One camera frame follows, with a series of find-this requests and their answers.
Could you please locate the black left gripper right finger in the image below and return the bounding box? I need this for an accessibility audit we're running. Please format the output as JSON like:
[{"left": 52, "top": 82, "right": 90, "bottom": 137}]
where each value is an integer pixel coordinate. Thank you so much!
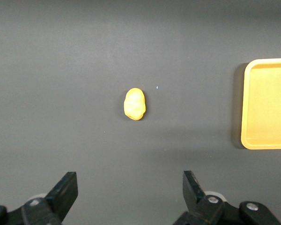
[{"left": 172, "top": 170, "right": 281, "bottom": 225}]

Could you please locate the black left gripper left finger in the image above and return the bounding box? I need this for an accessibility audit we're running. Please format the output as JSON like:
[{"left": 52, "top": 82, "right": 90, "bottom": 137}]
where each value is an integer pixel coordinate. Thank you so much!
[{"left": 0, "top": 172, "right": 79, "bottom": 225}]

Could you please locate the yellow potato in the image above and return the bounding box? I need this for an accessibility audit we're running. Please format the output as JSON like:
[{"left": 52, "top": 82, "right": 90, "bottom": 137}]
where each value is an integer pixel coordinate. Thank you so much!
[{"left": 123, "top": 88, "right": 147, "bottom": 121}]

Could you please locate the yellow plastic tray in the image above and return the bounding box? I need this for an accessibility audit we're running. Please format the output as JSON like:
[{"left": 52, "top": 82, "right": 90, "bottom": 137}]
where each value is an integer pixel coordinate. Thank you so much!
[{"left": 240, "top": 58, "right": 281, "bottom": 150}]

